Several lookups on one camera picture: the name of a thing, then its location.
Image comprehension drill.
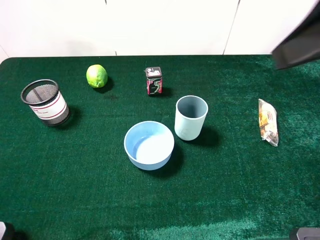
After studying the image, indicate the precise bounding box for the green lime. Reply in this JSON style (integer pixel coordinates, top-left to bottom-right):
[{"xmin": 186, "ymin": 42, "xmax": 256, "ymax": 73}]
[{"xmin": 86, "ymin": 64, "xmax": 108, "ymax": 88}]

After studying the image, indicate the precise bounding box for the green felt table cloth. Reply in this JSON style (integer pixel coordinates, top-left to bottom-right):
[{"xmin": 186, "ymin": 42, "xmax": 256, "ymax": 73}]
[{"xmin": 0, "ymin": 55, "xmax": 320, "ymax": 240}]

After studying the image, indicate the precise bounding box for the black mesh pen holder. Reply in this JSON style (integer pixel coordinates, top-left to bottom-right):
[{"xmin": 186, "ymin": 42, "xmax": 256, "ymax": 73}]
[{"xmin": 20, "ymin": 79, "xmax": 71, "ymax": 127}]

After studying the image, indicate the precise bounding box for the light blue bowl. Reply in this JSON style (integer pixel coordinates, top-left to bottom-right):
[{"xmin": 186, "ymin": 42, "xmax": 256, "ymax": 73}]
[{"xmin": 123, "ymin": 121, "xmax": 175, "ymax": 171}]

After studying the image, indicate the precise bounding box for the wrapped snack packet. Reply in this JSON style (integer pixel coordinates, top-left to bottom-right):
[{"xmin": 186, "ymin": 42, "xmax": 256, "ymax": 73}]
[{"xmin": 258, "ymin": 98, "xmax": 279, "ymax": 147}]

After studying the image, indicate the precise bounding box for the black red gum box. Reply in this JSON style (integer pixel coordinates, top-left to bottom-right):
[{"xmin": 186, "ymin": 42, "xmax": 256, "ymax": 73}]
[{"xmin": 145, "ymin": 66, "xmax": 163, "ymax": 96}]

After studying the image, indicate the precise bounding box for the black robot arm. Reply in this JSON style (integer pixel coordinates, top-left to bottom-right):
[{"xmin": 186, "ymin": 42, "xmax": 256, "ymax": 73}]
[{"xmin": 271, "ymin": 2, "xmax": 320, "ymax": 70}]

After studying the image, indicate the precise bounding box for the light teal plastic cup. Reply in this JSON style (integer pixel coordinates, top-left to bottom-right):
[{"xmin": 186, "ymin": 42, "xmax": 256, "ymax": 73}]
[{"xmin": 174, "ymin": 95, "xmax": 209, "ymax": 141}]

